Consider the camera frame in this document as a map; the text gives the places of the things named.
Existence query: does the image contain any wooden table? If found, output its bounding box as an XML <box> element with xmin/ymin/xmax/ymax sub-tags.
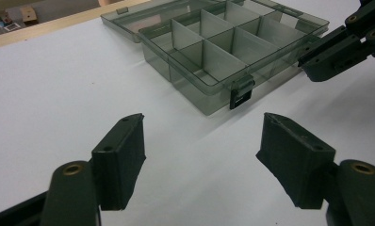
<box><xmin>0</xmin><ymin>0</ymin><xmax>152</xmax><ymax>52</ymax></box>

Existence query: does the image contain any small white card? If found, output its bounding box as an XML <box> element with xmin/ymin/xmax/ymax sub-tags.
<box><xmin>3</xmin><ymin>22</ymin><xmax>22</xmax><ymax>32</ymax></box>

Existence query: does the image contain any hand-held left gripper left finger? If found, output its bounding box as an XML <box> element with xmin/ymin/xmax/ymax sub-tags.
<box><xmin>90</xmin><ymin>112</ymin><xmax>147</xmax><ymax>211</ymax></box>

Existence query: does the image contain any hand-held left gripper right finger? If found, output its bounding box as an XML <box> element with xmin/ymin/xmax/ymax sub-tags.
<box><xmin>255</xmin><ymin>112</ymin><xmax>336</xmax><ymax>210</ymax></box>

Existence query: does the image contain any beige wooden bench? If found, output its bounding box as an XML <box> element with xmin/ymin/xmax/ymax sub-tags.
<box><xmin>0</xmin><ymin>0</ymin><xmax>127</xmax><ymax>13</ymax></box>

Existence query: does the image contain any white table cover sheet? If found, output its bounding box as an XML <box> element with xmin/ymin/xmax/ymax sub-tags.
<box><xmin>0</xmin><ymin>0</ymin><xmax>375</xmax><ymax>226</ymax></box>

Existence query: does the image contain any grey transparent compartment box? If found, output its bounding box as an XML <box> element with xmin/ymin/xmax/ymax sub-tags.
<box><xmin>100</xmin><ymin>0</ymin><xmax>331</xmax><ymax>117</ymax></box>

